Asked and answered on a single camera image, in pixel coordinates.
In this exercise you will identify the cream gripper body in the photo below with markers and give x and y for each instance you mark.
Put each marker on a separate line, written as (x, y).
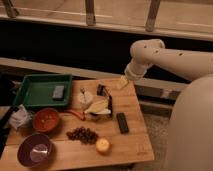
(122, 82)

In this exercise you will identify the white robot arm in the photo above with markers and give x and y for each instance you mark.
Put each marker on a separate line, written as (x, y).
(190, 131)

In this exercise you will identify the orange bowl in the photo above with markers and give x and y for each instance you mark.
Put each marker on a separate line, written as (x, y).
(46, 120)

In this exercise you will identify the purple bowl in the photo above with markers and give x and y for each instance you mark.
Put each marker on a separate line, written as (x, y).
(34, 150)

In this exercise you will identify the yellow banana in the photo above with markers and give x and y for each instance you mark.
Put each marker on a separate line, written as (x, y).
(97, 107)

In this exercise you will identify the white garlic bulb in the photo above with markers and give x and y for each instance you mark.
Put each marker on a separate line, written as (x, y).
(85, 98)

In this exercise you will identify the red chili pepper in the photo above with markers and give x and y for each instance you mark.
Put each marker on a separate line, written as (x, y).
(79, 115)

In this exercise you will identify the yellow round fruit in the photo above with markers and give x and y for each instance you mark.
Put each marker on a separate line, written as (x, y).
(103, 146)

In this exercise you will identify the grey sponge block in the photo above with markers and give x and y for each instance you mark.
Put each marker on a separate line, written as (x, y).
(58, 92)

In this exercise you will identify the bunch of dark grapes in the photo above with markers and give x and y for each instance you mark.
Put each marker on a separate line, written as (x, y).
(84, 135)

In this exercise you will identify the green plastic tray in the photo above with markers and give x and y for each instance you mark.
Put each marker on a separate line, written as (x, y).
(36, 91)

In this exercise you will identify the crumpled white cloth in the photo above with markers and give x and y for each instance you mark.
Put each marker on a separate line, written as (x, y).
(21, 118)

